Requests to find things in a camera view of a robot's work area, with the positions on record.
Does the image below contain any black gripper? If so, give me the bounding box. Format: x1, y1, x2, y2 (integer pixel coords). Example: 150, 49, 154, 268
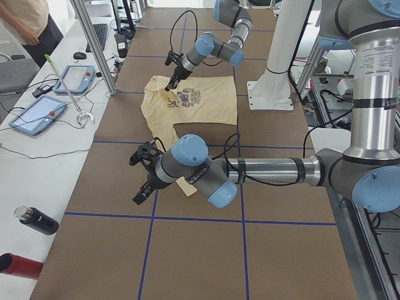
165, 64, 189, 91
132, 171, 166, 205

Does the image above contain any cream long-sleeve graphic t-shirt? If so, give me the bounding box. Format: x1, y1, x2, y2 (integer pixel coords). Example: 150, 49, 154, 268
139, 75, 238, 198

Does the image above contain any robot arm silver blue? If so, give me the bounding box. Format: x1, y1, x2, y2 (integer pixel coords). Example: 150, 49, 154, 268
165, 1, 253, 91
129, 1, 399, 213

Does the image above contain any black keyboard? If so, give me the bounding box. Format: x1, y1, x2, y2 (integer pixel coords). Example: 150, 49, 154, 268
92, 23, 108, 50

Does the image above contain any far blue teach pendant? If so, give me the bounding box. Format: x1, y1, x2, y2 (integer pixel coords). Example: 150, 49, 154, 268
61, 65, 96, 94

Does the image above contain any blue teach pendant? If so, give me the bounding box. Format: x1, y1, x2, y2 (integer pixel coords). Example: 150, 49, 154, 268
9, 95, 67, 136
61, 65, 96, 94

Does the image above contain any silver reacher grabber tool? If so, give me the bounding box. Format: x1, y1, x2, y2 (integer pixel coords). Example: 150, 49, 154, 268
44, 54, 94, 127

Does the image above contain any black computer mouse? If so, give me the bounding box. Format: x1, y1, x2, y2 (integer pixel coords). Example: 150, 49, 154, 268
73, 52, 87, 60

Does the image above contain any black water bottle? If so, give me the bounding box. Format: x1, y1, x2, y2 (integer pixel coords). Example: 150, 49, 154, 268
14, 206, 59, 235

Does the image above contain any near blue teach pendant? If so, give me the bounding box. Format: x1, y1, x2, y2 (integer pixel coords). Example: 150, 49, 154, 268
9, 95, 67, 136

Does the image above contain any red water bottle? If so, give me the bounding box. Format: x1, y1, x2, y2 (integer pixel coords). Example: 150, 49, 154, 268
1, 253, 44, 280

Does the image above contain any person in beige shirt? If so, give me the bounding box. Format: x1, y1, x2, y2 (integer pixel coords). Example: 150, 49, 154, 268
1, 0, 63, 68

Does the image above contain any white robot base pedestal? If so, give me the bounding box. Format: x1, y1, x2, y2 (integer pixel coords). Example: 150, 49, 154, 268
247, 0, 314, 111

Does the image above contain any aluminium frame post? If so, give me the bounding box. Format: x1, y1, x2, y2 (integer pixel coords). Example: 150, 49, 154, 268
71, 0, 117, 96

